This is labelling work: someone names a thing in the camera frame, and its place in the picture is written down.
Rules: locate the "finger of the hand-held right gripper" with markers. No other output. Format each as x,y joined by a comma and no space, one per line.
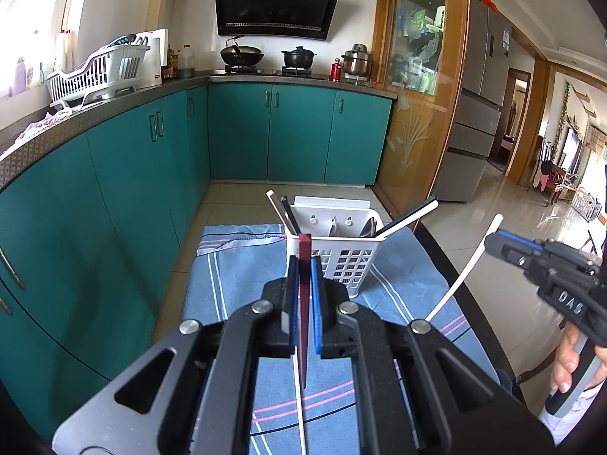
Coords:
519,259
519,240

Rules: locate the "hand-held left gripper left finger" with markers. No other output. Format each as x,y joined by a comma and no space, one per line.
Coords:
294,284

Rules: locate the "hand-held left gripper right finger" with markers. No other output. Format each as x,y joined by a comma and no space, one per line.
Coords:
317,303

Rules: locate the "dark red chopstick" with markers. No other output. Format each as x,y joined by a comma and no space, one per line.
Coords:
304,294

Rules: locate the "white plastic utensil basket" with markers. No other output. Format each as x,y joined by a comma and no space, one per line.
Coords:
346,256

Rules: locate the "person's right hand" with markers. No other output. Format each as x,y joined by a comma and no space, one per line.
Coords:
566,365

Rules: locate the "blue striped cloth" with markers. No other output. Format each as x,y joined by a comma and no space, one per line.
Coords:
237,275

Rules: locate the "black chopstick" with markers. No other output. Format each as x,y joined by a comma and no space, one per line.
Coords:
288,213

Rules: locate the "television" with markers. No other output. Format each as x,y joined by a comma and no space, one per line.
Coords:
571,151

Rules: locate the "white garment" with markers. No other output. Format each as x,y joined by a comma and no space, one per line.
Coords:
578,422

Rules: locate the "green leaf garland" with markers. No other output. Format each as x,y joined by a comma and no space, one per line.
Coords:
563,113

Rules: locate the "grey refrigerator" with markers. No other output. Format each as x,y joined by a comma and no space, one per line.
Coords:
474,104

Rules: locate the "wooden glass door cabinet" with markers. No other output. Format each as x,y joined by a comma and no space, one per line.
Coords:
417,104

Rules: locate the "teal kitchen cabinets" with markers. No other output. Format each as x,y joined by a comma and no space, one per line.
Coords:
142,175

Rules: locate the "gas stove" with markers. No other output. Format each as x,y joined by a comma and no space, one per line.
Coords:
275,72

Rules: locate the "red bottle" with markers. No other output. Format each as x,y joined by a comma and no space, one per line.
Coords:
336,72

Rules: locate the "black cooking pot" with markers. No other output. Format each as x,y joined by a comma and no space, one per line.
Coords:
298,59

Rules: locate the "steel pot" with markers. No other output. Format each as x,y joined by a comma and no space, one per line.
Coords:
356,62

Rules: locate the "black wok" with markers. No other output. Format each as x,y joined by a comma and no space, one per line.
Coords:
242,54

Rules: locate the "cooking oil bottle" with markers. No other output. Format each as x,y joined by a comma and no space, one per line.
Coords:
186,59

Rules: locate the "white countertop appliance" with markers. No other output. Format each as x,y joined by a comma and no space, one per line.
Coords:
156,61

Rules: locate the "dark speckled kitchen countertop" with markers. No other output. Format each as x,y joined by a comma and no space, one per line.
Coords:
95,113

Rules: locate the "black range hood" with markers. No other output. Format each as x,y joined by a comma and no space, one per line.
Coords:
275,0

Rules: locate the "white dish rack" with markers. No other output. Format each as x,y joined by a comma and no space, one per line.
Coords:
99,73

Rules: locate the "pink cloth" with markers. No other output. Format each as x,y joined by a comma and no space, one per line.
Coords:
40,125

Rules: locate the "purple bottle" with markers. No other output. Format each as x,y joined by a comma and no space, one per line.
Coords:
19,78

